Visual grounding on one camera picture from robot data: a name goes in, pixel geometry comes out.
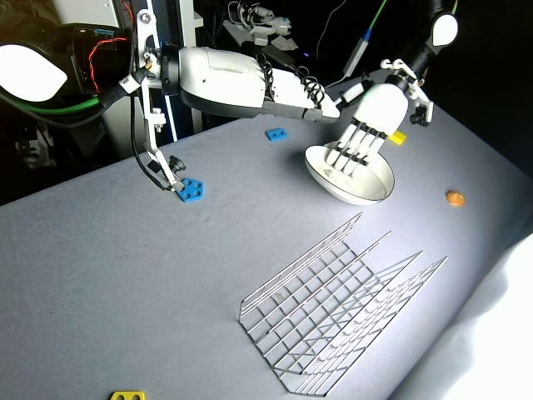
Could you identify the white plate with dark rim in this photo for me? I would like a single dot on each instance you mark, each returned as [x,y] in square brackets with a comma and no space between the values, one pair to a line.
[325,185]
[366,183]

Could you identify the yellow block with holes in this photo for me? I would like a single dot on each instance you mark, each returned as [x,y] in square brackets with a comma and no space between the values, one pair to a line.
[125,396]

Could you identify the white robot parts pile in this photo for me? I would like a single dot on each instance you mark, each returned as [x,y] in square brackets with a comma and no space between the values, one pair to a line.
[266,25]

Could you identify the orange spiral toy pastry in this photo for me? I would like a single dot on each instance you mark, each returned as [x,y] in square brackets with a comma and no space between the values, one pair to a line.
[455,198]

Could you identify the grey table cloth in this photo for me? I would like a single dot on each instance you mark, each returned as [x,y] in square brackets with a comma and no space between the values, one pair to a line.
[125,271]

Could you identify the white post with blue strip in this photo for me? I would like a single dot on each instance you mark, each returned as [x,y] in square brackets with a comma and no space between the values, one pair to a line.
[189,25]

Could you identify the small blue rectangular block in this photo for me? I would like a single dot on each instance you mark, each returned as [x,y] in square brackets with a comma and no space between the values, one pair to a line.
[277,134]

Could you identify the blue pentagon block with holes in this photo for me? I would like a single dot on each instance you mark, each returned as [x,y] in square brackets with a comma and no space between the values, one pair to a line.
[190,191]

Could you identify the small yellow block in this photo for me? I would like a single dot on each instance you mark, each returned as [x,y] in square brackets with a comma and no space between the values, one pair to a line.
[398,137]

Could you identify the white backdrop sheet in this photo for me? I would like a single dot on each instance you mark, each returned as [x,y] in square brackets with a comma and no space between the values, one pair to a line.
[491,333]

